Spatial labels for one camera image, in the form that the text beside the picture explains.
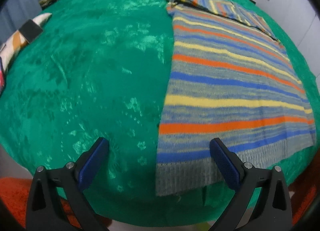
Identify black smartphone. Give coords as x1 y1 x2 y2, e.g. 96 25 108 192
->
18 19 43 43

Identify orange white patterned pillow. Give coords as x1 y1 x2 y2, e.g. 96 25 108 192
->
1 13 52 72

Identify blue curtain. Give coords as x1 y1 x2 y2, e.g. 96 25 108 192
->
1 0 42 43

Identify orange red rug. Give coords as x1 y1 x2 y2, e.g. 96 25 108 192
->
0 176 83 229

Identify striped knitted sweater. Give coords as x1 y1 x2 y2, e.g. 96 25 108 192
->
156 0 316 196

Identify white wardrobe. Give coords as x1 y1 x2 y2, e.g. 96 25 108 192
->
255 0 319 76

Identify green floral bedspread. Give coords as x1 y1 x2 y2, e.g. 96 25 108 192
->
1 0 319 227

